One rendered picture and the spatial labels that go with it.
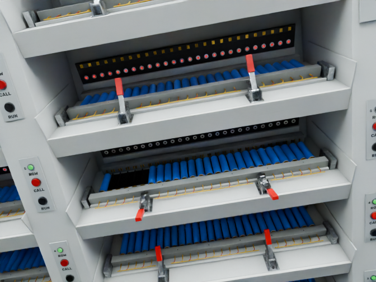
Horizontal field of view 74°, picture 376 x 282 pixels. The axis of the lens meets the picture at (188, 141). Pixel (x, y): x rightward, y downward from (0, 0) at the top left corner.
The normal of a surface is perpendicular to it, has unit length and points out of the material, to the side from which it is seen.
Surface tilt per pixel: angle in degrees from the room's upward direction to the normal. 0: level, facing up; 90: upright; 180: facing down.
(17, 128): 90
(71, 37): 108
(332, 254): 18
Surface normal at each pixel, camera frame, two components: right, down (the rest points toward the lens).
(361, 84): 0.00, 0.25
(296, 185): -0.16, -0.83
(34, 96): 0.99, -0.17
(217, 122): 0.06, 0.54
